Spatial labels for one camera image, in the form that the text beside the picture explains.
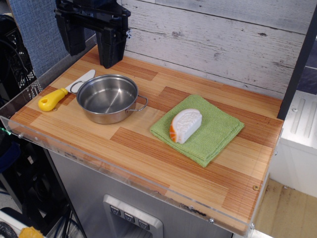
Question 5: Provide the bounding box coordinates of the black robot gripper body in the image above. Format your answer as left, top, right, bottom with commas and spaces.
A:
54, 0, 131, 39

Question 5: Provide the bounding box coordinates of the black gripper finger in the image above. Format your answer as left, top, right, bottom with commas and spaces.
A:
58, 17, 86, 56
97, 27, 125, 68

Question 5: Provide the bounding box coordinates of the stainless steel pot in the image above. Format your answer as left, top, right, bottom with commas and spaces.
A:
69, 74, 148, 124

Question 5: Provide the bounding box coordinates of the yellow handled white toy knife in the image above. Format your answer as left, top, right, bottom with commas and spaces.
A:
38, 69, 96, 112

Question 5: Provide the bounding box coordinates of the black plastic crate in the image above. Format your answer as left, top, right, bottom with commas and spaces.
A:
0, 14, 37, 98

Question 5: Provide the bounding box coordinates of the clear acrylic table guard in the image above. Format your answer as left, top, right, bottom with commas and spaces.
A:
0, 48, 283, 238

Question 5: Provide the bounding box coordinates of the white orange toy food slice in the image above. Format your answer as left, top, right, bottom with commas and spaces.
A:
169, 109, 202, 144

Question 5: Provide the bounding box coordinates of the green folded cloth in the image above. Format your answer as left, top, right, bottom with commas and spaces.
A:
150, 95, 244, 168

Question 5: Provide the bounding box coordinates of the silver dispenser panel with buttons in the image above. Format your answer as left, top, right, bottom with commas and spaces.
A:
103, 194, 164, 238

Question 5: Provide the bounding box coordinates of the yellow black object bottom left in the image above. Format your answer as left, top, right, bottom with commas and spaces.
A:
0, 222, 44, 238

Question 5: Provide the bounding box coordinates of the white grooved side unit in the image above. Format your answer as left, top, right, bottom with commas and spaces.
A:
269, 91, 317, 197

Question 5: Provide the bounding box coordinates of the right dark vertical post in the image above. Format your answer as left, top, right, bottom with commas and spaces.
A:
276, 0, 317, 120

